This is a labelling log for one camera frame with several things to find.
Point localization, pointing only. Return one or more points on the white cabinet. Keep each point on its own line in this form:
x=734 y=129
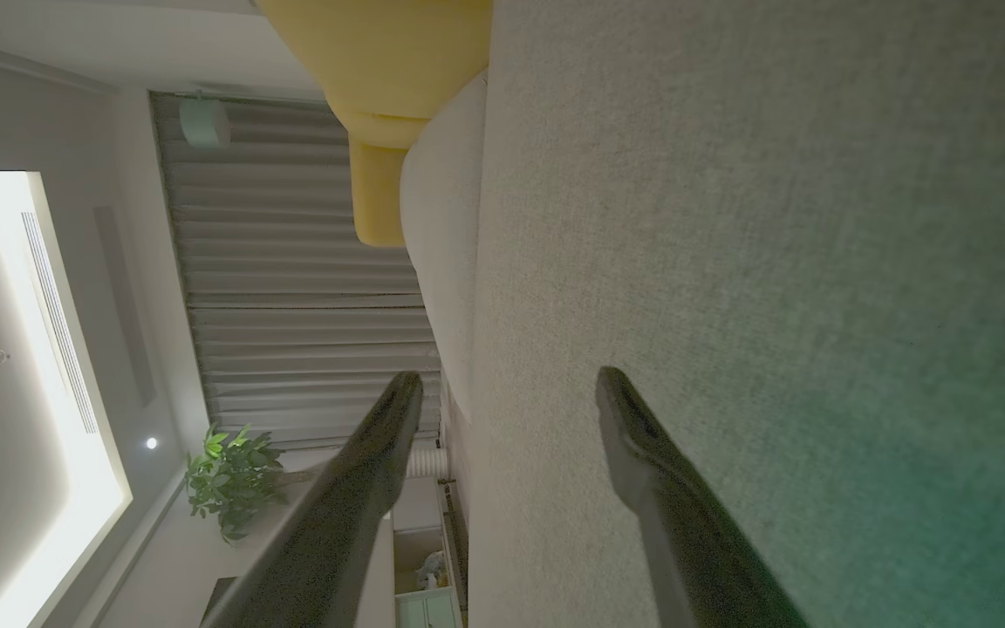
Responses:
x=424 y=610

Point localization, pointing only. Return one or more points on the small grey toy figure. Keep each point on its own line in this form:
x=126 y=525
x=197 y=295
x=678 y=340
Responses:
x=431 y=571

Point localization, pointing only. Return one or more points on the white ribbed plant pot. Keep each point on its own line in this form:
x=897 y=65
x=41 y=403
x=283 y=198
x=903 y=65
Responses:
x=428 y=462

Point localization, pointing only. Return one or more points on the grey fabric sofa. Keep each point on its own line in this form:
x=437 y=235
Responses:
x=773 y=218

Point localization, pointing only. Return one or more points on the white linear ceiling vent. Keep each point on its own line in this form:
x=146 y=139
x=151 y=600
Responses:
x=58 y=323

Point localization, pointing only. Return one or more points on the green potted plant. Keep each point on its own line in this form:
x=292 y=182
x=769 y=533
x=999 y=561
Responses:
x=232 y=480

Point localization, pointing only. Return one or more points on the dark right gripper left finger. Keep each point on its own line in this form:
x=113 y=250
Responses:
x=328 y=541

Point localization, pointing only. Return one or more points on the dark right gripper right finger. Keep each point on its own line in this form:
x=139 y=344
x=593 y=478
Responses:
x=694 y=558

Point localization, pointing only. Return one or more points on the grey pleated curtain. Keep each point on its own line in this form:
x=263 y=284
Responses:
x=293 y=288

